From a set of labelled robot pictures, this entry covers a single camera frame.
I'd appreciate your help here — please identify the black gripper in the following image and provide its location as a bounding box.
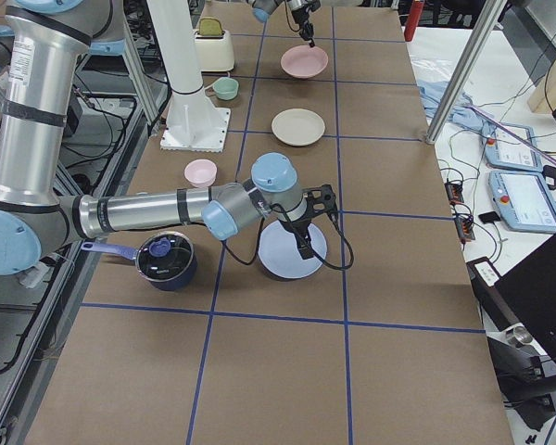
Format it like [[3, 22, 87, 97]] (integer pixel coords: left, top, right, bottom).
[[277, 211, 313, 260], [291, 6, 315, 48]]

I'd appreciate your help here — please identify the pink plate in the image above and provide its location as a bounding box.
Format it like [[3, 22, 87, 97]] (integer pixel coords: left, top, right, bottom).
[[280, 45, 329, 79]]

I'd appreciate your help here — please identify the blue plate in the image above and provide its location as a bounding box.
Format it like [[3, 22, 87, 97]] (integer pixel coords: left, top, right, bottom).
[[259, 221, 322, 279]]

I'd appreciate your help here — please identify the cream plate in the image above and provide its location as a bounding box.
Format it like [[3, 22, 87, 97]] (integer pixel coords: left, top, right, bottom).
[[271, 108, 325, 146]]

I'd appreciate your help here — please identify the cream toaster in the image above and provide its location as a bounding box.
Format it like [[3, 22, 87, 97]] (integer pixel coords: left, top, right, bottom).
[[194, 22, 235, 72]]

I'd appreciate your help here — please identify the green bowl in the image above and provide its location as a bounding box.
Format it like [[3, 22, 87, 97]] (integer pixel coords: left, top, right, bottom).
[[212, 77, 239, 101]]

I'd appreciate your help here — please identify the bread slice in toaster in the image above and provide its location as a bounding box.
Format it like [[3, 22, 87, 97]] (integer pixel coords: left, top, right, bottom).
[[198, 17, 224, 38]]

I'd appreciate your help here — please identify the red cylinder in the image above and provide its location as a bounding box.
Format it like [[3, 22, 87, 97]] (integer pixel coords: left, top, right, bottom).
[[404, 0, 424, 42]]

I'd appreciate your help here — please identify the clear plastic bag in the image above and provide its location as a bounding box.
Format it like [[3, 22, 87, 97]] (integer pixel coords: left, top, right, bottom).
[[410, 55, 454, 83]]

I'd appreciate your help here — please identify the pink bowl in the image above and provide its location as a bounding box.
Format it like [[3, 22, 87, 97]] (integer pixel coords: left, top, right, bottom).
[[183, 159, 218, 188]]

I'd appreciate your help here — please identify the dark blue pot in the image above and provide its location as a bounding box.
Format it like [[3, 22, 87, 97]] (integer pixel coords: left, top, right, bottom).
[[81, 231, 197, 291]]

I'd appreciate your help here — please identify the glass pot lid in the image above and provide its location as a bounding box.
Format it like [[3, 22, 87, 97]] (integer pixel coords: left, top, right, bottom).
[[135, 231, 196, 283]]

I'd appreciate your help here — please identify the small orange circuit board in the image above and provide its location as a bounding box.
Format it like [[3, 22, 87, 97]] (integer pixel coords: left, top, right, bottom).
[[444, 182, 465, 205]]

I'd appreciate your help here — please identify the light blue cloth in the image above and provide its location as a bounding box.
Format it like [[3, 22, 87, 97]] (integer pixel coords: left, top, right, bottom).
[[416, 79, 495, 131]]

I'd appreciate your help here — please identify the lower teach pendant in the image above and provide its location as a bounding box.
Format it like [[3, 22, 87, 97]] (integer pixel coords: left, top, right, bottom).
[[488, 170, 556, 234]]

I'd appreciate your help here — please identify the teach pendant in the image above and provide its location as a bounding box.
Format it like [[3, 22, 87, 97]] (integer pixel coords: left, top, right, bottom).
[[488, 170, 556, 234], [481, 121, 543, 172]]

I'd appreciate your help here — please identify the upper teach pendant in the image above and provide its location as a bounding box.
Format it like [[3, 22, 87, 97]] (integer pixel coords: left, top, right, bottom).
[[481, 121, 543, 172]]

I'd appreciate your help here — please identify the black laptop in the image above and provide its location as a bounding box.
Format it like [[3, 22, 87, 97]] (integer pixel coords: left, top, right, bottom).
[[467, 234, 556, 361]]

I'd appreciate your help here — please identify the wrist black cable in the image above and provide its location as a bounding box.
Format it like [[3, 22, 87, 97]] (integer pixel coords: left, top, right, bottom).
[[221, 203, 354, 273]]

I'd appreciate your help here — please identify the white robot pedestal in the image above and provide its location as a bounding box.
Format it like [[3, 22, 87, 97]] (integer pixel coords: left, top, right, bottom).
[[149, 1, 231, 152]]

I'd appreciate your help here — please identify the aluminium frame post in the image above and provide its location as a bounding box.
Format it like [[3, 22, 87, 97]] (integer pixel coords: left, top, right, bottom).
[[424, 0, 506, 145]]

